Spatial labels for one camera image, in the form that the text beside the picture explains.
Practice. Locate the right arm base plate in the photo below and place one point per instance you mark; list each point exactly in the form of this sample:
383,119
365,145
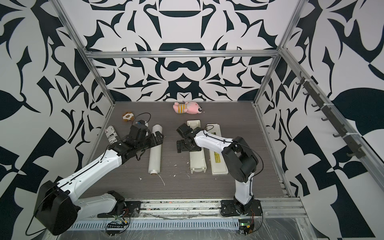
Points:
233,208

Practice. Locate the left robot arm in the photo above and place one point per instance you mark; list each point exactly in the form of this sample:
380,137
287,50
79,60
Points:
59,204

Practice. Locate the pink plush toy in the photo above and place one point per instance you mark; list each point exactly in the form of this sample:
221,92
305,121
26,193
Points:
192,108

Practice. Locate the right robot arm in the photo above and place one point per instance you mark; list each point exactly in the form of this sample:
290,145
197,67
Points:
239,158

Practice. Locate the cream dispenser base tray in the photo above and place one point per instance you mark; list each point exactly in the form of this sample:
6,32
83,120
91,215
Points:
197,159

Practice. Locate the circuit board with wires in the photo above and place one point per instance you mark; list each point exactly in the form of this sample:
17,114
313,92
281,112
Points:
116,228
246,226

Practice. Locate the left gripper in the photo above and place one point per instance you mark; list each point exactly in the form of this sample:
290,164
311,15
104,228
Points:
160,139

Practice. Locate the brown white plush toy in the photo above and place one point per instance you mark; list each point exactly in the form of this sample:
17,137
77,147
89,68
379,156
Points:
128,117

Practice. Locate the right circuit board with wires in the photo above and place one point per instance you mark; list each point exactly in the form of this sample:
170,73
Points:
246,226

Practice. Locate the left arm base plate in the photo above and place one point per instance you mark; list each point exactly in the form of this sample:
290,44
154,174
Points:
127,209

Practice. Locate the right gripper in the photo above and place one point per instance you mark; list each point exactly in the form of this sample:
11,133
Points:
180,146

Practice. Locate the left circuit board with wires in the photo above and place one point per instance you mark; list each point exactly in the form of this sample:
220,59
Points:
116,228

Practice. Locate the small white printed package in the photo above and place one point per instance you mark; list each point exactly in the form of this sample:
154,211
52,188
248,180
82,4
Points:
111,135

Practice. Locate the cream dispenser lid with label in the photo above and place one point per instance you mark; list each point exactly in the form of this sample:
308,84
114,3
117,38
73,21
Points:
217,162

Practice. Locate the plastic wrap roll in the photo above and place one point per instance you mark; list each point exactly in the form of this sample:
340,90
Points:
155,160

